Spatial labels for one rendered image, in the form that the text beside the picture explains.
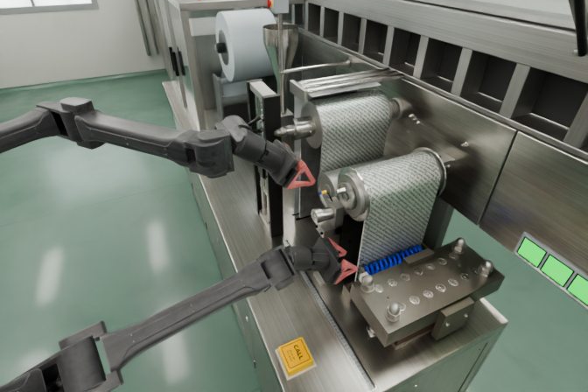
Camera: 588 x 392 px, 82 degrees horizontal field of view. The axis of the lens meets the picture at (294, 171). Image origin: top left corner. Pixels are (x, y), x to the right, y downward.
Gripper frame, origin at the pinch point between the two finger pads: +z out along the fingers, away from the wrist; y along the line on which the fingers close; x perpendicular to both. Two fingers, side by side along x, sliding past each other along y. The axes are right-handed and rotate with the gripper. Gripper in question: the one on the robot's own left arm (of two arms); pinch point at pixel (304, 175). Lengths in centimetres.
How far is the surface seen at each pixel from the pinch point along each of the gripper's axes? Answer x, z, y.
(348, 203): -1.0, 16.0, 1.9
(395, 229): -0.6, 33.2, 6.3
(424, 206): 9.4, 36.9, 6.5
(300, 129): 6.2, 7.0, -21.8
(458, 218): 8, 218, -72
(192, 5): 18, -19, -95
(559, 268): 17, 45, 37
